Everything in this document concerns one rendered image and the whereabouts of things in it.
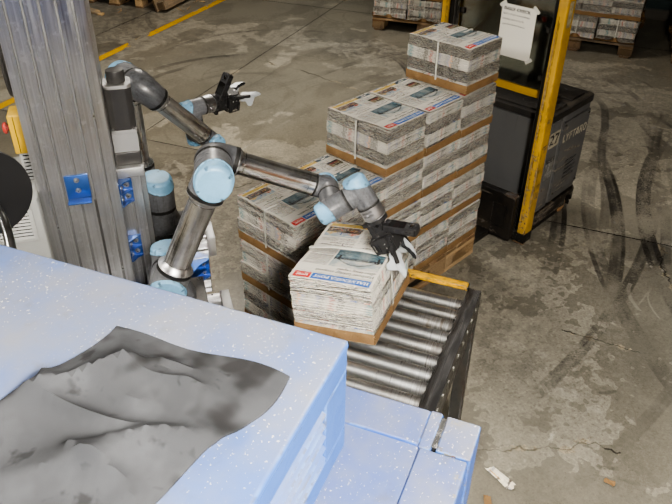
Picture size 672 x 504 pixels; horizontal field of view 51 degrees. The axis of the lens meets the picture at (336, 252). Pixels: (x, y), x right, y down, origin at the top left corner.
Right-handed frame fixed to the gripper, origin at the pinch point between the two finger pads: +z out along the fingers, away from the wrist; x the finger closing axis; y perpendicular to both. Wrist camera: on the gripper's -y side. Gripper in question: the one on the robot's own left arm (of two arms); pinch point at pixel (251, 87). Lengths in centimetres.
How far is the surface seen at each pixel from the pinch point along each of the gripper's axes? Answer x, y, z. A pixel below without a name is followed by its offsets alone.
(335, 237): 91, 8, -31
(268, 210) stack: 37, 37, -17
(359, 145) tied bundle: 31, 26, 39
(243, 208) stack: 23, 43, -19
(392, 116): 36, 12, 53
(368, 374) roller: 133, 27, -50
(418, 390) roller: 148, 25, -43
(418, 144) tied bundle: 46, 25, 64
